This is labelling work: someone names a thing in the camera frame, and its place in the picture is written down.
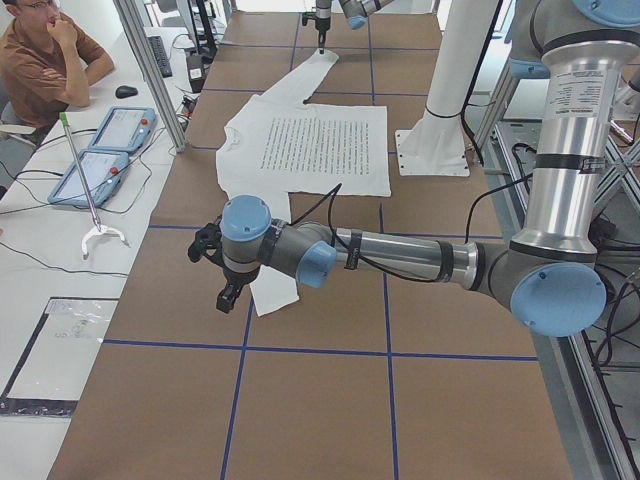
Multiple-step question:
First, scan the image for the reacher grabber stick tool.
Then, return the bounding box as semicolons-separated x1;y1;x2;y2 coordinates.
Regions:
59;113;130;260

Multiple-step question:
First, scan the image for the black power adapter box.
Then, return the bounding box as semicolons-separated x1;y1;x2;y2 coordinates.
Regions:
186;54;206;93

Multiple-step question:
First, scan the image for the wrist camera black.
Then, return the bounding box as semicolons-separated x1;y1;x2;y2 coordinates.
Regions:
301;12;318;26
187;216;222;265

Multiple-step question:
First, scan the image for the white printed t-shirt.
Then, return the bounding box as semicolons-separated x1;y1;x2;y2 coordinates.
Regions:
216;50;391;315

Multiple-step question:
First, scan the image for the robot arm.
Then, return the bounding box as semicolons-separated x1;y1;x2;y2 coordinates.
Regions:
206;1;639;337
301;0;393;54

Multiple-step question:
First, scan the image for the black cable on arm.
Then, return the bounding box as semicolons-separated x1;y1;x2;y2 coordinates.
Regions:
289;174;536;284

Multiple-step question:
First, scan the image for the white camera mast with base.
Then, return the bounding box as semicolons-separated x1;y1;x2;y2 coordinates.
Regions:
395;0;500;177

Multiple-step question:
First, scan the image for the seated man brown shirt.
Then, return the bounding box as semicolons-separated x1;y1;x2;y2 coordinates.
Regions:
1;1;114;130

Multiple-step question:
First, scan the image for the black computer mouse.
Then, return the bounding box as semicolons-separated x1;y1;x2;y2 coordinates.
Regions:
115;85;138;99

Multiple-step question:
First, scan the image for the far blue teach pendant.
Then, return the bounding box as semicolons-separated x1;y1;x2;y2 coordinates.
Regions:
89;106;157;154

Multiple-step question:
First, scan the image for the clear plastic bag sheet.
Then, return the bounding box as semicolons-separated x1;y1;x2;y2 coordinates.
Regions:
1;296;118;418

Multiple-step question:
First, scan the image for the blue teach pendant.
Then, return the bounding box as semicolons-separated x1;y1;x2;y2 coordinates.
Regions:
89;106;157;154
47;149;129;207

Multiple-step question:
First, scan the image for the near blue teach pendant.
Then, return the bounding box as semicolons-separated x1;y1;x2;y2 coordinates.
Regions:
47;149;129;207

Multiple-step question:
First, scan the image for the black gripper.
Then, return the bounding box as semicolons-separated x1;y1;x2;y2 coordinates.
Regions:
314;0;332;54
216;268;260;313

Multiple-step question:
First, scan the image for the aluminium frame post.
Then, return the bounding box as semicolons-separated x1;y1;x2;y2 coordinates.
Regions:
113;0;186;153

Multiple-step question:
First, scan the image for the black keyboard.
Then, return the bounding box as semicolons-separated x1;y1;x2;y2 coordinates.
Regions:
147;35;173;78

